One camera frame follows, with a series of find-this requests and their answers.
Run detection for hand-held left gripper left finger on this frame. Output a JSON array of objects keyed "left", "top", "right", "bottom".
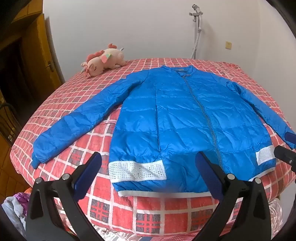
[{"left": 25, "top": 152, "right": 102, "bottom": 241}]

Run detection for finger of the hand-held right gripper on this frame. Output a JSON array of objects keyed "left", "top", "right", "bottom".
[{"left": 273, "top": 145, "right": 296, "bottom": 173}]

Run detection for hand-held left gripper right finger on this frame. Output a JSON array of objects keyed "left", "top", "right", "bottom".
[{"left": 195, "top": 151, "right": 272, "bottom": 241}]

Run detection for blue puffer jacket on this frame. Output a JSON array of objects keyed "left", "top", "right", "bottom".
[{"left": 31, "top": 65, "right": 296, "bottom": 199}]

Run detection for pile of crumpled clothes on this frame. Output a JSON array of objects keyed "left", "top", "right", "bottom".
[{"left": 1, "top": 187, "right": 32, "bottom": 237}]

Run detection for red plaid blanket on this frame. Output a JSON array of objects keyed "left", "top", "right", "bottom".
[{"left": 9, "top": 58, "right": 296, "bottom": 237}]

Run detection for pink unicorn plush toy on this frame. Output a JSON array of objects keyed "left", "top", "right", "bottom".
[{"left": 81, "top": 43, "right": 127, "bottom": 77}]

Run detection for wooden door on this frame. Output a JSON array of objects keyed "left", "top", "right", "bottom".
[{"left": 0, "top": 13, "right": 65, "bottom": 149}]

